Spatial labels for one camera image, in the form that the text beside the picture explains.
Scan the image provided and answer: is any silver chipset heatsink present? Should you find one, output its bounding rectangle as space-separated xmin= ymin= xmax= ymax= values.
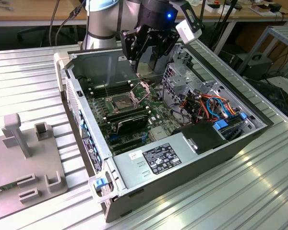
xmin=149 ymin=126 xmax=170 ymax=141

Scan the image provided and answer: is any blue wire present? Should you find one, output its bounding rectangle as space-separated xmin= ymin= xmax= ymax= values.
xmin=216 ymin=96 xmax=232 ymax=117
xmin=205 ymin=96 xmax=224 ymax=120

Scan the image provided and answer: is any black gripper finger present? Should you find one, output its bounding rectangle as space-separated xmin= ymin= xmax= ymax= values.
xmin=120 ymin=29 xmax=150 ymax=73
xmin=152 ymin=32 xmax=181 ymax=73

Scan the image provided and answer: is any thin wire locking lever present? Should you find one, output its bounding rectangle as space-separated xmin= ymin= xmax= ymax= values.
xmin=102 ymin=80 xmax=109 ymax=99

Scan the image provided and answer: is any black equipment case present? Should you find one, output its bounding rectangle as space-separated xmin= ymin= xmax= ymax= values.
xmin=230 ymin=53 xmax=274 ymax=81

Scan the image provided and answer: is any orange wire bundle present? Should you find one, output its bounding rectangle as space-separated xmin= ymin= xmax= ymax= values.
xmin=180 ymin=93 xmax=242 ymax=123

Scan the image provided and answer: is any blue disk carrier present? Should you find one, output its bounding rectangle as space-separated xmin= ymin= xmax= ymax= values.
xmin=212 ymin=120 xmax=228 ymax=132

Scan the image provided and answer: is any long wooden desk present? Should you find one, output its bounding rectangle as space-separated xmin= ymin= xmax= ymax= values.
xmin=0 ymin=0 xmax=288 ymax=27

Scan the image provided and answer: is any silver power supply unit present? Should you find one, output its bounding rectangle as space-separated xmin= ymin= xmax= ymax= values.
xmin=105 ymin=132 xmax=200 ymax=192

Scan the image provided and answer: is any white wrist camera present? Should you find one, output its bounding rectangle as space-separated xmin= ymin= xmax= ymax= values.
xmin=175 ymin=20 xmax=203 ymax=44

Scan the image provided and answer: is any black expansion slot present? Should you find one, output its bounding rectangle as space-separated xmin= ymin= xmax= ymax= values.
xmin=109 ymin=138 xmax=144 ymax=149
xmin=112 ymin=143 xmax=144 ymax=155

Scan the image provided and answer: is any blue expansion slot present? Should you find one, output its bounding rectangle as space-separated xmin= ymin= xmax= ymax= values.
xmin=108 ymin=134 xmax=147 ymax=144

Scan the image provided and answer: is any black camera bracket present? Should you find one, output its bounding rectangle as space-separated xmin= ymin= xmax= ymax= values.
xmin=171 ymin=0 xmax=205 ymax=33

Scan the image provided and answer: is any open grey PC case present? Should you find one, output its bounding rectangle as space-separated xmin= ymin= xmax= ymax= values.
xmin=53 ymin=41 xmax=275 ymax=223

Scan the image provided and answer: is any metal socket cover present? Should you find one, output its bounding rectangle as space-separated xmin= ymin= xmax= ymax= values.
xmin=129 ymin=80 xmax=151 ymax=104

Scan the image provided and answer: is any green motherboard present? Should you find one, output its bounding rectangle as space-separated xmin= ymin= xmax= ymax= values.
xmin=83 ymin=76 xmax=183 ymax=156

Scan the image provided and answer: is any black graphics card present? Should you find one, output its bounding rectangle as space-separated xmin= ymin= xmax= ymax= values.
xmin=115 ymin=113 xmax=150 ymax=135

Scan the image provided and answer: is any black plastic fan shroud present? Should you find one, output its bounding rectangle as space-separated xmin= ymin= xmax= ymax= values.
xmin=170 ymin=121 xmax=229 ymax=156

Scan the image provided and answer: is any black wire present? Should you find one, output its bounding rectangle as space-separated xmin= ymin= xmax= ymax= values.
xmin=161 ymin=80 xmax=190 ymax=125

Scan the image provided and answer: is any small black device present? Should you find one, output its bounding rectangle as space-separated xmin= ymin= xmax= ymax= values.
xmin=270 ymin=2 xmax=283 ymax=13

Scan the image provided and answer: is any blue case latch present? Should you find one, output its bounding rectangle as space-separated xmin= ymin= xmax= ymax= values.
xmin=93 ymin=177 xmax=106 ymax=190

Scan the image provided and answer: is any silver drive cage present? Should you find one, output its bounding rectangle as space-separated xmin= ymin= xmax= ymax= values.
xmin=161 ymin=44 xmax=223 ymax=113

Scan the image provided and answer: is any black RAM slot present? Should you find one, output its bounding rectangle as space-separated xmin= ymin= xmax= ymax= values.
xmin=91 ymin=85 xmax=134 ymax=96
xmin=87 ymin=80 xmax=131 ymax=91
xmin=93 ymin=88 xmax=136 ymax=99
xmin=89 ymin=82 xmax=132 ymax=93

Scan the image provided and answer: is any brown cardboard box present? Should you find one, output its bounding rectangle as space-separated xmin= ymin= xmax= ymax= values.
xmin=249 ymin=4 xmax=271 ymax=15

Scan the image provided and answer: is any black office chair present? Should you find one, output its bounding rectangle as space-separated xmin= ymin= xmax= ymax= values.
xmin=16 ymin=25 xmax=72 ymax=47

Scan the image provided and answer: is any grey slatted side table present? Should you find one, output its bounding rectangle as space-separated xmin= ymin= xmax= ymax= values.
xmin=237 ymin=25 xmax=288 ymax=75

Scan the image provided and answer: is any grey parts rack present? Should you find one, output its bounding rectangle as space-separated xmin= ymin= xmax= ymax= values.
xmin=0 ymin=114 xmax=69 ymax=216

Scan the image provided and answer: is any CPU socket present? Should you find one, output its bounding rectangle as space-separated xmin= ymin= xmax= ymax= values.
xmin=105 ymin=93 xmax=138 ymax=114

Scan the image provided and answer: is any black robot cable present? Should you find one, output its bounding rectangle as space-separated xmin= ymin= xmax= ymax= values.
xmin=49 ymin=0 xmax=88 ymax=47

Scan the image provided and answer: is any white box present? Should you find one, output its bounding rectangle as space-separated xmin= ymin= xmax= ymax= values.
xmin=204 ymin=2 xmax=237 ymax=14

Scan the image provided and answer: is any silver CPU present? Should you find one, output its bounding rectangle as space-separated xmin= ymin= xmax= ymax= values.
xmin=135 ymin=62 xmax=157 ymax=78

